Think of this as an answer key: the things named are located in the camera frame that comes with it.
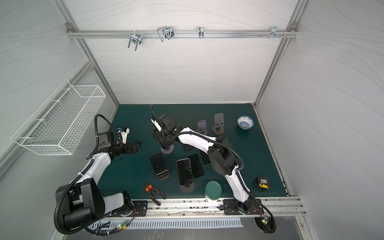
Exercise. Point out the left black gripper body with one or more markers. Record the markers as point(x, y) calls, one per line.
point(120, 148)

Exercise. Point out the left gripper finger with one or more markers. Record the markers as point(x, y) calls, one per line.
point(132, 150)
point(134, 144)

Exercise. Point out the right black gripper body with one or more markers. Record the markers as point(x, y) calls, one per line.
point(160, 124)

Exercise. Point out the black smartphone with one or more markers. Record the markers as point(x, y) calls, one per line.
point(197, 168)
point(184, 172)
point(158, 162)

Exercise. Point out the blue edged smartphone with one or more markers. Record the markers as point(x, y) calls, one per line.
point(205, 158)

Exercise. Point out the brown round phone stand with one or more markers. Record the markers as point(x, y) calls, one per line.
point(219, 126)

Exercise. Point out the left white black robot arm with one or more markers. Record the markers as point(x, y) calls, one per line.
point(80, 203)

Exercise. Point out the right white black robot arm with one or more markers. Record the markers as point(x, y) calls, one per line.
point(224, 160)

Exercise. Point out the lilac phone stand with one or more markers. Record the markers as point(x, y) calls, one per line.
point(202, 127)

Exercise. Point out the dark stand front left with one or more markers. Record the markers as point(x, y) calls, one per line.
point(163, 175)

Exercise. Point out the dark round phone stand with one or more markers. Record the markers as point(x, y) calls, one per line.
point(187, 188)

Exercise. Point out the orange black pliers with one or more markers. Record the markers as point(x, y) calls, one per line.
point(150, 190)

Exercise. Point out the green table mat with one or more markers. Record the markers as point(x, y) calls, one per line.
point(129, 172)

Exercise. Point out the green lid jar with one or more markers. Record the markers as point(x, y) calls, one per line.
point(213, 191)

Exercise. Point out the blue white porcelain bowl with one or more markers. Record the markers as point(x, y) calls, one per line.
point(245, 122)

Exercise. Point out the left metal clamp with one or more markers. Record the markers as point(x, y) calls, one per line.
point(135, 40)

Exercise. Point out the metal clamp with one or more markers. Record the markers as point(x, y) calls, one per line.
point(165, 33)
point(201, 32)
point(135, 40)
point(273, 34)

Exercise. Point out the yellow black tape measure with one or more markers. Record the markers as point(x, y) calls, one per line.
point(263, 182)

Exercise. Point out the right metal clamp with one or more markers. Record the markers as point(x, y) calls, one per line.
point(273, 34)

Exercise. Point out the white wire basket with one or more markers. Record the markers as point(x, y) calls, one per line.
point(58, 125)

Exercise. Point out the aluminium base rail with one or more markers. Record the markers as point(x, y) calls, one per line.
point(200, 208)

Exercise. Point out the white slotted cable duct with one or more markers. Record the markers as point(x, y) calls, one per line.
point(196, 223)

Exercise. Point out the aluminium cross rail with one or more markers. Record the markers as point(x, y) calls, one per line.
point(179, 34)

